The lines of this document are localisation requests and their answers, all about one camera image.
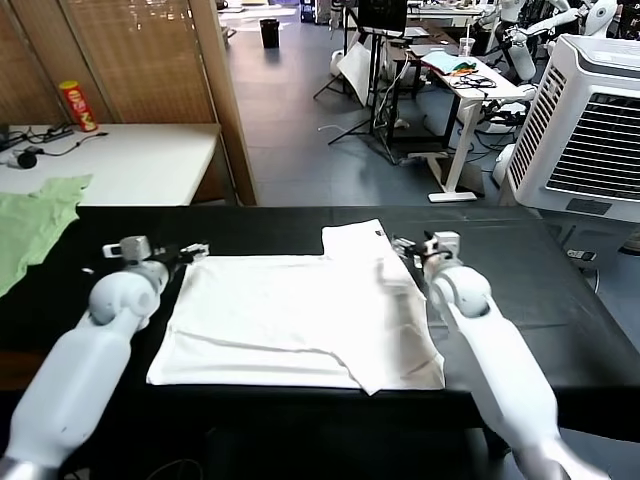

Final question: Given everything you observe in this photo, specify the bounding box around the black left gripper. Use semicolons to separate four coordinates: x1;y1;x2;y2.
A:
149;242;212;274

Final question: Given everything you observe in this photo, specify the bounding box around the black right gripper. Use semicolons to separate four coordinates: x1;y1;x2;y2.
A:
391;237;432;272

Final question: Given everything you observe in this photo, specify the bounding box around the white printed t-shirt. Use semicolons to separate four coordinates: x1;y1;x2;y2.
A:
145;218;447;397

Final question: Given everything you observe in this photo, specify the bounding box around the white rounded robot base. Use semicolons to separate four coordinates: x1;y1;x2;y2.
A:
492;144;519;186

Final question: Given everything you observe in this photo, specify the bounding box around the black table cloth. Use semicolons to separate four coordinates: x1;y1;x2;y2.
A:
0;204;640;436

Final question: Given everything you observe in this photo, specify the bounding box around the white side table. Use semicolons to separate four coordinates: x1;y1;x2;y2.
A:
0;123;224;209

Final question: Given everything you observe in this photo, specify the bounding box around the black tripod stand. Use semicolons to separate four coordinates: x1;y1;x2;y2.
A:
313;27;404;166

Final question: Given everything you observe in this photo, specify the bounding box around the white standing desk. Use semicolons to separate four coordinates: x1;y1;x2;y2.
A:
409;47;524;204

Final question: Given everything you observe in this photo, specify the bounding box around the light green t-shirt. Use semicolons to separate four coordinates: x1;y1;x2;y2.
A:
0;173;95;299

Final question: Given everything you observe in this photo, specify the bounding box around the white reflector board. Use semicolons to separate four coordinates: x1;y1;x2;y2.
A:
335;43;374;108

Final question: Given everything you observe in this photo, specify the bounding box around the red chips can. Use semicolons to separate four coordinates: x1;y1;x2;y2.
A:
58;80;99;133

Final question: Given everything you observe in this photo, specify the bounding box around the light folded cloth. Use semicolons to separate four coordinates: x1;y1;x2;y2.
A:
421;51;459;75

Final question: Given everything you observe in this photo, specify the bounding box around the wooden folding screen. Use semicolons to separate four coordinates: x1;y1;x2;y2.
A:
0;0;259;207

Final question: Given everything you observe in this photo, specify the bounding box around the grey laptop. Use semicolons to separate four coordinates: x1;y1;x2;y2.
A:
409;43;461;58

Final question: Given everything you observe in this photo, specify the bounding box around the white air cooler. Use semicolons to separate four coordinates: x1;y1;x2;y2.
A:
499;34;640;256

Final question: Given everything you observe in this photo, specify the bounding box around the black waste bin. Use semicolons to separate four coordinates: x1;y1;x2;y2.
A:
259;18;281;50

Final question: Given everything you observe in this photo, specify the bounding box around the white humanoid robot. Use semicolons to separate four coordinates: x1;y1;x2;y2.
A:
524;0;620;56
469;0;540;85

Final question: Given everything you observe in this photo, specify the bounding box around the black monitor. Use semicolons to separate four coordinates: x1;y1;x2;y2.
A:
358;0;407;36

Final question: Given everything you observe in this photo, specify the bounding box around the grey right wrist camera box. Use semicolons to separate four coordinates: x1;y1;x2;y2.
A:
423;230;460;261

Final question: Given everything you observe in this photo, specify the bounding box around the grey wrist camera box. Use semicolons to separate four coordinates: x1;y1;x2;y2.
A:
103;235;151;264
423;230;460;261

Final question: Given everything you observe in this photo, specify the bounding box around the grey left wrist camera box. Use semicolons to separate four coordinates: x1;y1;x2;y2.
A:
103;235;151;264

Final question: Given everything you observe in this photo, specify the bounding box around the black thin cable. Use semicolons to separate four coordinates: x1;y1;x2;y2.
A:
9;130;109;159

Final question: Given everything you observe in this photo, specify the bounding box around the black cable bundle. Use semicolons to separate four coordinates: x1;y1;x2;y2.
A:
449;72;497;91

